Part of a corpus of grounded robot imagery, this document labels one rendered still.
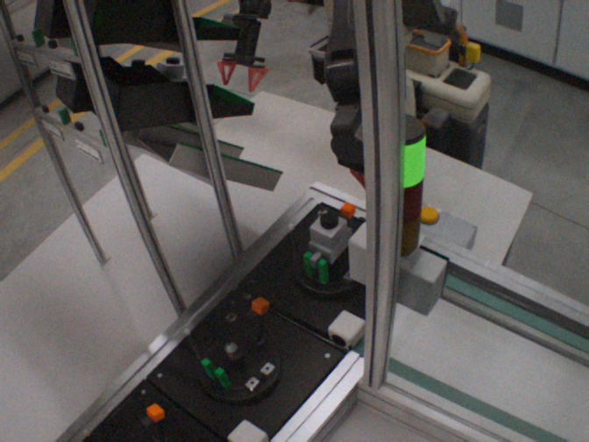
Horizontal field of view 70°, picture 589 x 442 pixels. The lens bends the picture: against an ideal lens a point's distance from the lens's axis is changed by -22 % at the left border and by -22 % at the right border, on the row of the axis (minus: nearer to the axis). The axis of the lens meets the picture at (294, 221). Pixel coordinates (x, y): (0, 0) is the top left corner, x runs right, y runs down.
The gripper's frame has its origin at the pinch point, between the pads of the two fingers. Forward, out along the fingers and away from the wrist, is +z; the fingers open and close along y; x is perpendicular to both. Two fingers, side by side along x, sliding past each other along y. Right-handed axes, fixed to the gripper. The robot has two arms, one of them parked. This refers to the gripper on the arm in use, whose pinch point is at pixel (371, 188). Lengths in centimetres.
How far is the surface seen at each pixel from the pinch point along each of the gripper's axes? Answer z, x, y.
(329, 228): -3.7, -14.1, 0.7
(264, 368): 3.6, -37.4, 4.5
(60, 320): 18, -54, -48
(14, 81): 95, 60, -404
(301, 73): 114, 174, -157
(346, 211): -2.1, -8.5, 0.3
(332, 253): 0.1, -15.6, 2.2
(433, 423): 9.7, -30.2, 31.5
